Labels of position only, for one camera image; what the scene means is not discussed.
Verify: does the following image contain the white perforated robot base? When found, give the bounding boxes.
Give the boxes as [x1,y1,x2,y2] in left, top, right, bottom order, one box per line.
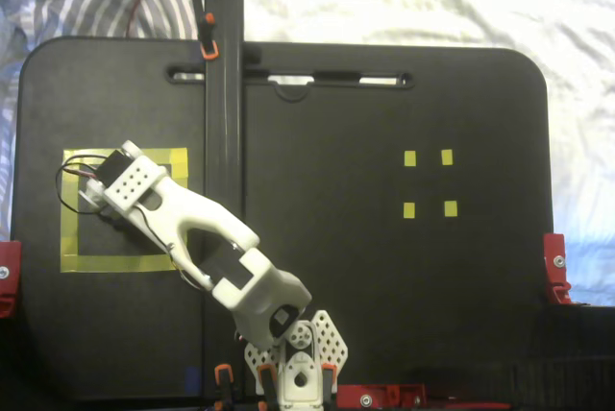
[243,308,351,411]

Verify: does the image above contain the orange and black spring clamp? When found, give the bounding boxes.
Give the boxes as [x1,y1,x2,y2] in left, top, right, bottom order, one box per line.
[213,363,237,411]
[320,363,338,400]
[189,0,221,62]
[257,363,281,411]

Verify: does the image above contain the yellow tape square outline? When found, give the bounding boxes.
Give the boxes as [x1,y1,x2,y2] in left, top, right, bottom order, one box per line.
[60,146,189,274]

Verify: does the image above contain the black backdrop sheet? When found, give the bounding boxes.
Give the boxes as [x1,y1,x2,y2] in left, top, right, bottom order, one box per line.
[0,302,615,411]

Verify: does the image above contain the black flat rail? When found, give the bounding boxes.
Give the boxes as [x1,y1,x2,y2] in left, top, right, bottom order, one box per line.
[203,0,247,400]

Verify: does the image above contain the red pole foot bracket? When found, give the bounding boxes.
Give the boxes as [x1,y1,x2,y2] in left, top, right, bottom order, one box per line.
[335,383,429,410]

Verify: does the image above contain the red white black servo cable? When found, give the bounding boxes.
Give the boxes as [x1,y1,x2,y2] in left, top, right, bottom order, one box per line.
[54,155,108,214]

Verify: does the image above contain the red plastic bracket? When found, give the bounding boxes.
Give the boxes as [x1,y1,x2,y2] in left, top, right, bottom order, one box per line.
[542,232,574,305]
[0,239,24,320]

